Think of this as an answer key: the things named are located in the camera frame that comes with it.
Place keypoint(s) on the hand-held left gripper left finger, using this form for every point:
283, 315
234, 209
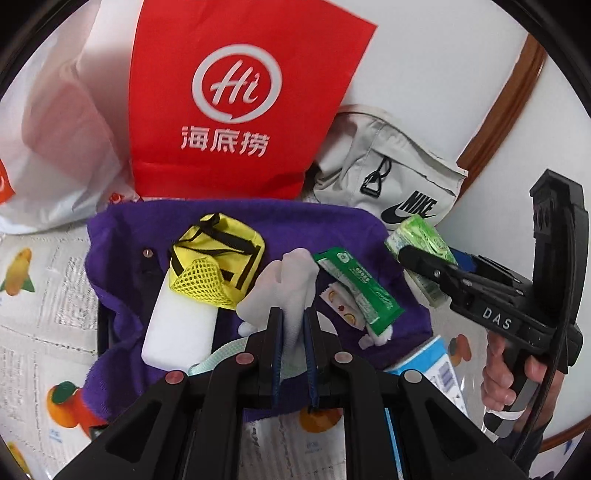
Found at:
277, 360

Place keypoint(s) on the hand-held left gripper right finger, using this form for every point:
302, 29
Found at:
313, 360

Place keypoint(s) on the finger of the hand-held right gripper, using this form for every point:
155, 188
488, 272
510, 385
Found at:
466, 261
427, 267

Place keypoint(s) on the green printed tissue pack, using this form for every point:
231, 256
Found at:
420, 235

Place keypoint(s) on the white sock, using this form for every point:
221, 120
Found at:
376, 337
281, 286

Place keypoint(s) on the person's right hand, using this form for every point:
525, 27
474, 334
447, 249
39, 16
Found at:
496, 369

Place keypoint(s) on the mint green cloth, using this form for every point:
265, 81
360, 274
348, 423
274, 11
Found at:
217, 355

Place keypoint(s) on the small fruit print packet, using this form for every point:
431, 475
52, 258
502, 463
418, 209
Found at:
341, 307

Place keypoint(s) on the green snack packet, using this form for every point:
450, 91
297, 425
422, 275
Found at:
364, 290

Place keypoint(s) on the blue carton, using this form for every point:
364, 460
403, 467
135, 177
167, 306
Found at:
438, 364

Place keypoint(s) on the white foam block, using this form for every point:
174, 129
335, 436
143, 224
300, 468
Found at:
180, 323

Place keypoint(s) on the grey sling bag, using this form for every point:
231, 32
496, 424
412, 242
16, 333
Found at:
401, 157

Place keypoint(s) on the purple cloth bag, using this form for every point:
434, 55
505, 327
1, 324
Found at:
323, 221

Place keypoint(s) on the yellow mesh pouch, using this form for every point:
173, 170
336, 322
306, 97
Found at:
217, 254

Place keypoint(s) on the red paper bag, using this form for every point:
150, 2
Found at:
235, 101

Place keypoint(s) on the white plastic shopping bag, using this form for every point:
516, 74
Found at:
60, 115

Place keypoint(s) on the wooden door frame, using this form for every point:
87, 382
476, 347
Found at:
508, 106

